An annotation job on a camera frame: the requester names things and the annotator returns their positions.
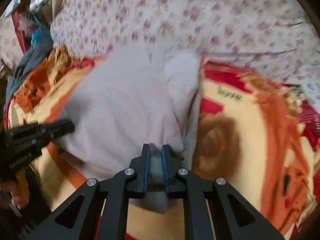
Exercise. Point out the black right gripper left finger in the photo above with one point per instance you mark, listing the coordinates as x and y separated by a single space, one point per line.
98 209

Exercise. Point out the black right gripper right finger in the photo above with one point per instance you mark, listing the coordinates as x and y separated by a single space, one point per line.
212 209

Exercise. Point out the floral white bed sheet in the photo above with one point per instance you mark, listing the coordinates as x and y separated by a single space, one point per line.
274 37

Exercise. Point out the pile of dark clothes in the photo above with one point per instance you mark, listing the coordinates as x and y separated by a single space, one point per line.
41 46

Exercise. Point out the beige grey jacket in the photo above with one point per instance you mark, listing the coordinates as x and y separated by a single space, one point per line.
141 94

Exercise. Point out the red orange plush blanket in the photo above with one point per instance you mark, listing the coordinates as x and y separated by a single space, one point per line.
252 131

